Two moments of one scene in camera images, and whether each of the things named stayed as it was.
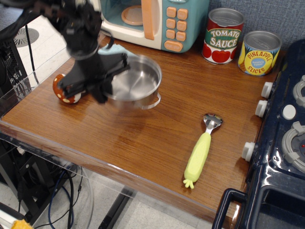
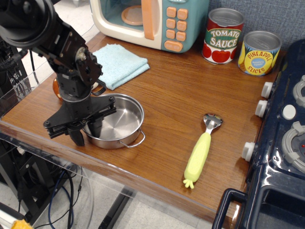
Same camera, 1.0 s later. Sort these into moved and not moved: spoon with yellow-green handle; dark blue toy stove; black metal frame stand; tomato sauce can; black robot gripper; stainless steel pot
Moved: stainless steel pot; black robot gripper
Not moved: dark blue toy stove; spoon with yellow-green handle; black metal frame stand; tomato sauce can
